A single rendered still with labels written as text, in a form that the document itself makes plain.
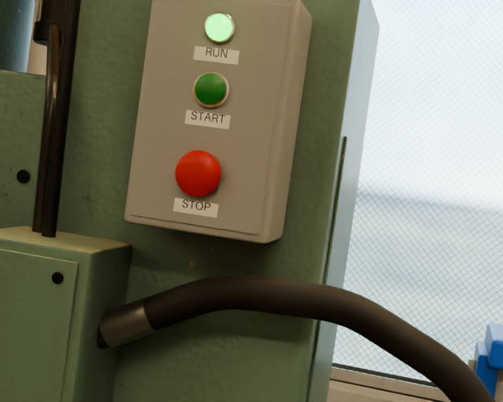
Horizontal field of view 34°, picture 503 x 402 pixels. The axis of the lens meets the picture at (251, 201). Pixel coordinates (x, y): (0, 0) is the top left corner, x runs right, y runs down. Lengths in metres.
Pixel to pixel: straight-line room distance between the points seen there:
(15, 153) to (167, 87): 0.20
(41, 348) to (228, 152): 0.18
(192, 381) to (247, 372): 0.04
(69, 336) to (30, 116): 0.21
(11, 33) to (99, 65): 0.16
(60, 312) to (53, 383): 0.05
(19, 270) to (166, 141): 0.13
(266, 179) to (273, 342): 0.13
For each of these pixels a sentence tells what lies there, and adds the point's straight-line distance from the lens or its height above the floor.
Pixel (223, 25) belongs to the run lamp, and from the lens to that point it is 0.54.
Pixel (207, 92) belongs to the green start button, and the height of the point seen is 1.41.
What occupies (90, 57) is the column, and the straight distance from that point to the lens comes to 0.64.
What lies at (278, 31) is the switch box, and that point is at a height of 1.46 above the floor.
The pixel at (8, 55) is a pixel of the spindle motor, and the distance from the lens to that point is 0.78.
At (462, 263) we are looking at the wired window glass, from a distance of 2.03.
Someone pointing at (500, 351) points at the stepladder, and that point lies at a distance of 1.29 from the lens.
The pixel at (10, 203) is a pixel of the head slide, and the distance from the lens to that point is 0.71.
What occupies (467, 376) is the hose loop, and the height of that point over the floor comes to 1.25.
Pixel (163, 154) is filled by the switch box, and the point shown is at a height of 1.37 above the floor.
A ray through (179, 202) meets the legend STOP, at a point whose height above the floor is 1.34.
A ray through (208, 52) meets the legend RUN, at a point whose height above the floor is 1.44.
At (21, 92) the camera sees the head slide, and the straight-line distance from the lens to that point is 0.71.
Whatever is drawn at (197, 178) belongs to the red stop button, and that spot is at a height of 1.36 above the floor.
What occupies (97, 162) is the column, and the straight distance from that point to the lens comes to 0.64.
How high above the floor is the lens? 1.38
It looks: 3 degrees down
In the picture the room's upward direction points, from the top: 8 degrees clockwise
